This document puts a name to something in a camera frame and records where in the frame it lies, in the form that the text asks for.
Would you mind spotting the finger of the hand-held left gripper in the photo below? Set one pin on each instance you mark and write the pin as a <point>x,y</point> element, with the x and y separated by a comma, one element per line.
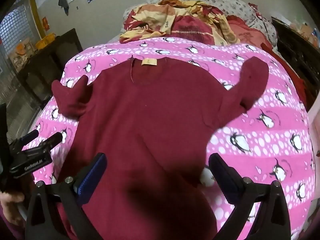
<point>50,141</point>
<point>28,137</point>

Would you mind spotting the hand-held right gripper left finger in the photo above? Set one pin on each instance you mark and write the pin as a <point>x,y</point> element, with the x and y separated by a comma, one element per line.
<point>91,173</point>

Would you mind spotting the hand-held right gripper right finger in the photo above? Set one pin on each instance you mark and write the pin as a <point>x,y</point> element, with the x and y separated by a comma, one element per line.
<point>222,172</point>

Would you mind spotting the maroon knit sweater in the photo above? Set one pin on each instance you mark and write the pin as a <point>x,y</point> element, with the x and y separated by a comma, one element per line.
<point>150,105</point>

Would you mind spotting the person's left forearm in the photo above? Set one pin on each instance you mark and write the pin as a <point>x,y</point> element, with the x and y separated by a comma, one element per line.
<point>10,232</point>

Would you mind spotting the person's left hand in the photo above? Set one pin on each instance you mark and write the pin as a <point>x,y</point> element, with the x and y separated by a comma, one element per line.
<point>11,205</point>

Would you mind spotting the pink penguin blanket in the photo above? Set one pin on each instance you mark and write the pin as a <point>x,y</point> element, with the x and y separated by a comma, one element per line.
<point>262,142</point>

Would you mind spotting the dark wooden cabinet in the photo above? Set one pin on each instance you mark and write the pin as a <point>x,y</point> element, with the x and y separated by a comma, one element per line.
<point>50,62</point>

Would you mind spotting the orange printed box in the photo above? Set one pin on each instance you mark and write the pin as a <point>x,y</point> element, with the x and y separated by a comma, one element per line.
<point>22,55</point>

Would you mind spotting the window with metal grille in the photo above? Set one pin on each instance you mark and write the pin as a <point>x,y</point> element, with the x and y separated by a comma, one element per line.
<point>17,42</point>

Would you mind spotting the yellow basket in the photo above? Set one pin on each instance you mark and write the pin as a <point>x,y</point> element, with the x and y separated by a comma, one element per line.
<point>46,41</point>

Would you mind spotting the red cloth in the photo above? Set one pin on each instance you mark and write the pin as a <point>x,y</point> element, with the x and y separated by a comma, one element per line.
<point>277,57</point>

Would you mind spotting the dark hanging cloth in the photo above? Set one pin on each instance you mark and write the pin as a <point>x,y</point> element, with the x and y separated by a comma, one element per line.
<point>63,1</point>

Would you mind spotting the red embroidered pillow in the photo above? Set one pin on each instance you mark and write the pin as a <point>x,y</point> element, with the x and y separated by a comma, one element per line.
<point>247,33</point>

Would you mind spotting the dark wooden headboard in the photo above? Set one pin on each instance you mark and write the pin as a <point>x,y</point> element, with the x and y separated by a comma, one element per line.
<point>295,47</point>

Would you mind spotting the red and yellow floral quilt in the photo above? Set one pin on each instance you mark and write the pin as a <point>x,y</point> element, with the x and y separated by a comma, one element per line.
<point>150,17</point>

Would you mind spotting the grey floral pillow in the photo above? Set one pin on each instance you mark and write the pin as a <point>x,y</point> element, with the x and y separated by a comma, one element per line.
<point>212,0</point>

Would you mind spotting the red wall sticker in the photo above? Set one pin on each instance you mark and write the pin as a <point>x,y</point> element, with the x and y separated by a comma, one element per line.
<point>45,23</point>

